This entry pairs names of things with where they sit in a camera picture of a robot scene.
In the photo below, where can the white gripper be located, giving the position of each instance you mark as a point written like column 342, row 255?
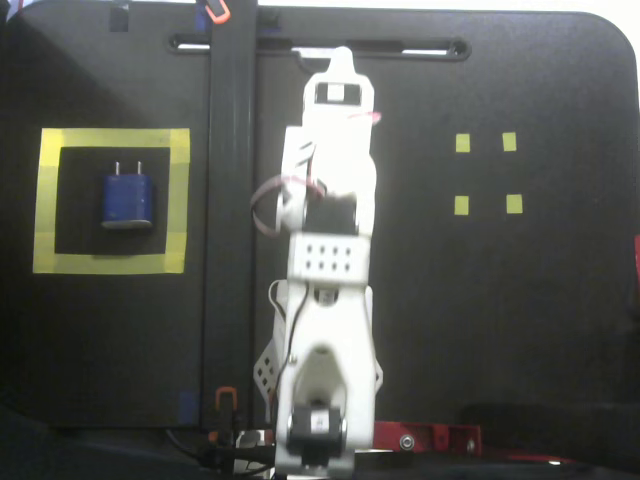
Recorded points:
column 340, row 93

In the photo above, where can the blue white charger block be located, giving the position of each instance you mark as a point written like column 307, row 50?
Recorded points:
column 125, row 197

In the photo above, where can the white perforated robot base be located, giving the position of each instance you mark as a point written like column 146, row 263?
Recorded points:
column 265, row 372

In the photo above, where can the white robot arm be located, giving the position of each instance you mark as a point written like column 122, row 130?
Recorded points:
column 325, row 310

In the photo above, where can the orange black spring clamp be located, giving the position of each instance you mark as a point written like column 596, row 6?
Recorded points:
column 226, row 410
column 217, row 11

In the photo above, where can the small yellow tape marker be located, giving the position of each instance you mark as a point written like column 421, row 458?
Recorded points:
column 509, row 141
column 462, row 205
column 514, row 204
column 463, row 142

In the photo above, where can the blue tape piece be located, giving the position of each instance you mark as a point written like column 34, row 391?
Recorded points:
column 201, row 20
column 187, row 407

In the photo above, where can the dark tape patch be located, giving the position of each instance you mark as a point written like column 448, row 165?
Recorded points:
column 119, row 17

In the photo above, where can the yellow tape square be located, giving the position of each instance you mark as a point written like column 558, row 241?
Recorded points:
column 110, row 264

